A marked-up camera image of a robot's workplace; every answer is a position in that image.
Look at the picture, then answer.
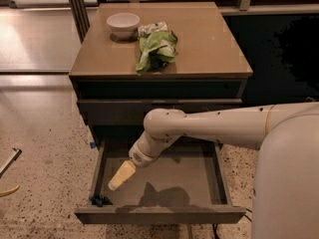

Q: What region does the dark blue rxbar wrapper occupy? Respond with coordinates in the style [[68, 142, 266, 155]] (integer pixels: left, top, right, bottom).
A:
[[89, 194, 112, 207]]

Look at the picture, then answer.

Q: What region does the blue tape piece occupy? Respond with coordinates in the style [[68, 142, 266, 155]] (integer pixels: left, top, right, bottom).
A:
[[90, 141, 96, 148]]

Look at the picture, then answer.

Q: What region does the white ceramic bowl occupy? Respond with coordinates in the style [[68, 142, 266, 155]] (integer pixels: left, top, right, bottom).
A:
[[107, 13, 140, 40]]

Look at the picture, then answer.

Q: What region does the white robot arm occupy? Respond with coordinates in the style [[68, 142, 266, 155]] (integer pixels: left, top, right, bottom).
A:
[[109, 103, 319, 239]]

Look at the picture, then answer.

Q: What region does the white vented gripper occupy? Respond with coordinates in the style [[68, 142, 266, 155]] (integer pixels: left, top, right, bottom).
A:
[[108, 131, 178, 191]]

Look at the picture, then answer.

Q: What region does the open grey bottom drawer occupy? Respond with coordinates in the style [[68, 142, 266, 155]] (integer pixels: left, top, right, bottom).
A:
[[74, 137, 245, 224]]

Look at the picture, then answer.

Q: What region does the brown drawer cabinet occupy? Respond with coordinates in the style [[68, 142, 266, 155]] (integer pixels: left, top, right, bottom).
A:
[[70, 6, 252, 142]]

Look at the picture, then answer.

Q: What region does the black floor cable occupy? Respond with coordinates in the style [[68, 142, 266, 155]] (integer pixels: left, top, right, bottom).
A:
[[212, 208, 253, 239]]

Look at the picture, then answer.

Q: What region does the metal chair leg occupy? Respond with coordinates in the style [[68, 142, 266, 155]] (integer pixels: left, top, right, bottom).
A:
[[0, 147, 22, 197]]

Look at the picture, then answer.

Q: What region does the green crumpled chip bag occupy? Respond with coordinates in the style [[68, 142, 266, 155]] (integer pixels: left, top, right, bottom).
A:
[[136, 22, 178, 74]]

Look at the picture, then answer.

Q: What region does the grey middle drawer front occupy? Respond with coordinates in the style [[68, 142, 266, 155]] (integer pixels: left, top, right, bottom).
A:
[[78, 99, 241, 125]]

